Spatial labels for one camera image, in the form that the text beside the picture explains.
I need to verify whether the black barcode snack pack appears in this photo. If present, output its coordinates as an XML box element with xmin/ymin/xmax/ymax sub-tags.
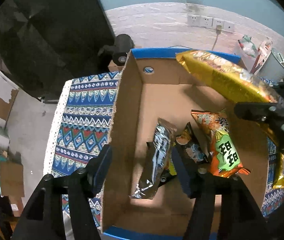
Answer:
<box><xmin>175</xmin><ymin>122</ymin><xmax>210</xmax><ymax>165</ymax></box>

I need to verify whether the small dark yellow snack pack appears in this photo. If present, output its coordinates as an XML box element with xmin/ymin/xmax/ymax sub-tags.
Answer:
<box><xmin>159</xmin><ymin>142</ymin><xmax>177</xmax><ymax>187</ymax></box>

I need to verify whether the orange green chip bag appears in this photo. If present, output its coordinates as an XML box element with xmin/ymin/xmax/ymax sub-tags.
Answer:
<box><xmin>191</xmin><ymin>109</ymin><xmax>250</xmax><ymax>178</ymax></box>

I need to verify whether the silver foil snack pack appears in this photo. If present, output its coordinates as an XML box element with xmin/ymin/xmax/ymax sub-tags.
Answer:
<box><xmin>131</xmin><ymin>118</ymin><xmax>177</xmax><ymax>199</ymax></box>

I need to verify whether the long gold biscuit pack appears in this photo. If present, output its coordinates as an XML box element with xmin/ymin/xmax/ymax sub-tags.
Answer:
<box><xmin>176</xmin><ymin>50</ymin><xmax>284</xmax><ymax>139</ymax></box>

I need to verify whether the yellow cracker sleeve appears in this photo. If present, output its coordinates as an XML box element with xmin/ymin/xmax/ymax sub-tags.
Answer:
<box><xmin>272</xmin><ymin>153</ymin><xmax>284</xmax><ymax>189</ymax></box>

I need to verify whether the blue patterned tablecloth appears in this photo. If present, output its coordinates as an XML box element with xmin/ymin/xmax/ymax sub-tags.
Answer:
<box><xmin>43</xmin><ymin>66</ymin><xmax>284</xmax><ymax>236</ymax></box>

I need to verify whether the light blue waste bin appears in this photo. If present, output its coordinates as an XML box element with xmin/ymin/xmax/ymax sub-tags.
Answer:
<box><xmin>257</xmin><ymin>48</ymin><xmax>284</xmax><ymax>82</ymax></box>

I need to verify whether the red white paper bag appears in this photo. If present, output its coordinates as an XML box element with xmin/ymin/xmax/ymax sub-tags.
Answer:
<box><xmin>233</xmin><ymin>35</ymin><xmax>259</xmax><ymax>72</ymax></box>

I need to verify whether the flattened cardboard packaging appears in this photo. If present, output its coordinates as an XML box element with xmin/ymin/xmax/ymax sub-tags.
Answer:
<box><xmin>250</xmin><ymin>37</ymin><xmax>273</xmax><ymax>74</ymax></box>

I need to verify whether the cardboard pile on floor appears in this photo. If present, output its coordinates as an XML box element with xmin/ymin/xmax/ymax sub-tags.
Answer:
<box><xmin>0</xmin><ymin>154</ymin><xmax>25</xmax><ymax>217</ymax></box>

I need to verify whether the open cardboard box blue rim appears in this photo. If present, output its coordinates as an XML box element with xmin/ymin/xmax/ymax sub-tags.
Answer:
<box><xmin>100</xmin><ymin>47</ymin><xmax>270</xmax><ymax>240</ymax></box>

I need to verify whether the small wooden block stand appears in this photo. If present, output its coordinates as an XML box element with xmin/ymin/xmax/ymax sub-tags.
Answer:
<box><xmin>108</xmin><ymin>61</ymin><xmax>124</xmax><ymax>72</ymax></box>

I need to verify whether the black fabric backdrop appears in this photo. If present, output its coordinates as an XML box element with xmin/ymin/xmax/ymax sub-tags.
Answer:
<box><xmin>0</xmin><ymin>0</ymin><xmax>115</xmax><ymax>100</ymax></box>

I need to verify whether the white plug and cable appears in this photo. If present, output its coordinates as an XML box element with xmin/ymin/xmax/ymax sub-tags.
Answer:
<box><xmin>210</xmin><ymin>24</ymin><xmax>224</xmax><ymax>52</ymax></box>

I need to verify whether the white wall socket row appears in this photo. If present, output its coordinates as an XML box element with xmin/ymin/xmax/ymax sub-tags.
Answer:
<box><xmin>187</xmin><ymin>14</ymin><xmax>235</xmax><ymax>33</ymax></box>

